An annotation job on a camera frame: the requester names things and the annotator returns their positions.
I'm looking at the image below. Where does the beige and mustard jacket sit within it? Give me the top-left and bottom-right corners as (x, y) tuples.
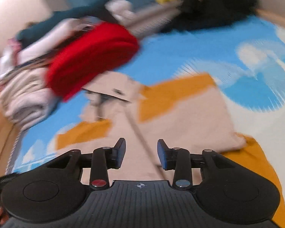
(55, 71), (285, 228)

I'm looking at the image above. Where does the stack of folded light clothes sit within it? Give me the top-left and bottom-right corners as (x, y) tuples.
(0, 19), (93, 130)

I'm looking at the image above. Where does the black clothes pile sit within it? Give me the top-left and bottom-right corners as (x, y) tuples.
(161, 0), (257, 33)

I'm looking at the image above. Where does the red folded knit sweater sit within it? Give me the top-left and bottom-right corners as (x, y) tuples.
(46, 22), (140, 101)

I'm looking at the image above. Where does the dark teal shark plush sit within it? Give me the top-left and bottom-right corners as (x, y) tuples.
(15, 0), (119, 48)

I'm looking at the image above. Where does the white plush toy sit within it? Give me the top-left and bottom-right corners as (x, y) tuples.
(105, 0), (135, 24)

